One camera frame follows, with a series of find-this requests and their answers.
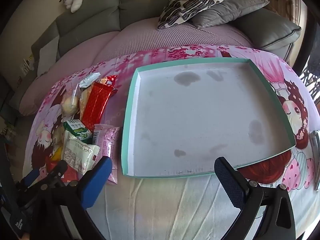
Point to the silver green-edged wrapper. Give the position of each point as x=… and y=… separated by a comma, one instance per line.
x=88, y=80

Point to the green white biscuit packet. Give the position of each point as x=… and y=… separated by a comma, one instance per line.
x=77, y=128

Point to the orange beige cake packet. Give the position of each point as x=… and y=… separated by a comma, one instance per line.
x=84, y=100

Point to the teal shallow cardboard box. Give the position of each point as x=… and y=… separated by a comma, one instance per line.
x=200, y=117

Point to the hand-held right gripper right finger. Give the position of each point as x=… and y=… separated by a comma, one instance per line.
x=230, y=182

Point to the white snack packet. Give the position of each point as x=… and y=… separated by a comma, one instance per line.
x=77, y=155

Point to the grey pillow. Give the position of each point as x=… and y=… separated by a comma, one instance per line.
x=225, y=10

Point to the white cushion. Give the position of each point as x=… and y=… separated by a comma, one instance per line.
x=47, y=55

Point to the black patterned pillow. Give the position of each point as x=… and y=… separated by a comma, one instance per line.
x=190, y=2

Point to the pink snack packet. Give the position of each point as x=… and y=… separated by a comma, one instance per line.
x=107, y=145

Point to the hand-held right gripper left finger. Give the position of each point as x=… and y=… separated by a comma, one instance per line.
x=97, y=180

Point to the pink printed blanket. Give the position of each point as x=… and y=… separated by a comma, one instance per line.
x=175, y=52

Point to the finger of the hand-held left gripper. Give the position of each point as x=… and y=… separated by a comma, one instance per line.
x=30, y=177
x=58, y=168

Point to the red patterned flat packet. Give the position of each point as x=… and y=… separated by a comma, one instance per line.
x=96, y=102

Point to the clear bread bun packet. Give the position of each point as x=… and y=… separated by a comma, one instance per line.
x=70, y=102

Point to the grey sofa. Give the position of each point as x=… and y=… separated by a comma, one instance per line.
x=87, y=12

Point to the red printed snack bag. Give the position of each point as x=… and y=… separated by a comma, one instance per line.
x=108, y=81

